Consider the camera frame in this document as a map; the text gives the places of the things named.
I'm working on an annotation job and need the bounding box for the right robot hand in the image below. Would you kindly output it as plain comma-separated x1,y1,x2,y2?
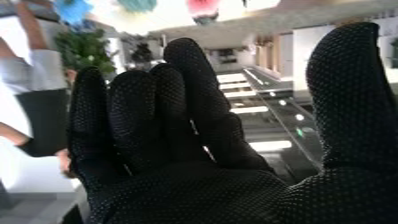
65,21,398,224

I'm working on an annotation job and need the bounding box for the person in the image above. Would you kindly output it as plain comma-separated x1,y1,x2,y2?
0,0,76,178

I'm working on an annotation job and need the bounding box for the green potted plant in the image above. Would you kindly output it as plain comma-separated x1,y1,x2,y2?
53,28,120,77

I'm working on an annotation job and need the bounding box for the white sheet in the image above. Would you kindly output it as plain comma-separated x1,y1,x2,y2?
51,0,284,35

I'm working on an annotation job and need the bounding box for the pink flower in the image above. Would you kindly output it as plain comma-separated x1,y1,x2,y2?
184,0,222,25

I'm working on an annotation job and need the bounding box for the light blue flower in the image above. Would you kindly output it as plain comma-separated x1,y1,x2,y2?
115,0,159,13

